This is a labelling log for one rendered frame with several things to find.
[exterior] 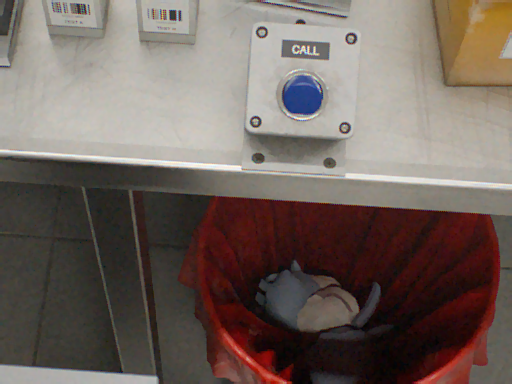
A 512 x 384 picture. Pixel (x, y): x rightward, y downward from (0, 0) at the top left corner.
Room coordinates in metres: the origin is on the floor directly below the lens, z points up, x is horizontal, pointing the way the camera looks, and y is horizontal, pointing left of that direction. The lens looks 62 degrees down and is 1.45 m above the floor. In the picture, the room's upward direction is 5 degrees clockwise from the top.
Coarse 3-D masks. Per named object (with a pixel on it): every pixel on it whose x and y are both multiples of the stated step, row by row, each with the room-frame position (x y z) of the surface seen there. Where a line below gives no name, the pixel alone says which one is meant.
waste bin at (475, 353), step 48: (192, 240) 0.48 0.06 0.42; (240, 240) 0.53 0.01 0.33; (288, 240) 0.57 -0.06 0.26; (336, 240) 0.59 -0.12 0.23; (384, 240) 0.58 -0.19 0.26; (432, 240) 0.54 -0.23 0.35; (480, 240) 0.51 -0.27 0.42; (192, 288) 0.48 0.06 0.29; (240, 288) 0.48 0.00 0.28; (384, 288) 0.55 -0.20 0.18; (432, 288) 0.50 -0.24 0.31; (480, 288) 0.45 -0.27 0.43; (240, 336) 0.37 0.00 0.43; (288, 336) 0.44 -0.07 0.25; (384, 336) 0.49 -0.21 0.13; (432, 336) 0.43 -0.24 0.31; (480, 336) 0.39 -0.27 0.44
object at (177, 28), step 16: (144, 0) 0.42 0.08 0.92; (160, 0) 0.42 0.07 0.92; (176, 0) 0.42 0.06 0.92; (192, 0) 0.42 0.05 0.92; (144, 16) 0.42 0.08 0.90; (160, 16) 0.42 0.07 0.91; (176, 16) 0.42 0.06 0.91; (192, 16) 0.42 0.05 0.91; (144, 32) 0.42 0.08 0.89; (160, 32) 0.42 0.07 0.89; (176, 32) 0.42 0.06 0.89; (192, 32) 0.42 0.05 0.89
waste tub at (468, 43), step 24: (432, 0) 0.48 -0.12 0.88; (456, 0) 0.44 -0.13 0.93; (480, 0) 0.40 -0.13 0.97; (504, 0) 0.41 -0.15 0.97; (456, 24) 0.43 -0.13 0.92; (480, 24) 0.41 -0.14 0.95; (504, 24) 0.41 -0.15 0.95; (456, 48) 0.41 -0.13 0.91; (480, 48) 0.41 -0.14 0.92; (504, 48) 0.41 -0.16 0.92; (456, 72) 0.41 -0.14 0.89; (480, 72) 0.41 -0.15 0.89; (504, 72) 0.41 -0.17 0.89
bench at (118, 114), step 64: (128, 0) 0.46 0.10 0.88; (256, 0) 0.47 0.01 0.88; (384, 0) 0.48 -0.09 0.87; (64, 64) 0.40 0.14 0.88; (128, 64) 0.40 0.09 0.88; (192, 64) 0.41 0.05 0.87; (384, 64) 0.42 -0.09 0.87; (0, 128) 0.34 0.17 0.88; (64, 128) 0.34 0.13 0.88; (128, 128) 0.35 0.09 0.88; (192, 128) 0.35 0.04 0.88; (384, 128) 0.37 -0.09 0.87; (448, 128) 0.37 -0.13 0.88; (128, 192) 0.34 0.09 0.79; (192, 192) 0.32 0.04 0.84; (256, 192) 0.32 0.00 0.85; (320, 192) 0.32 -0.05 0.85; (384, 192) 0.32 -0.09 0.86; (448, 192) 0.33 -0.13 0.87; (128, 256) 0.34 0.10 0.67; (128, 320) 0.34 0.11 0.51
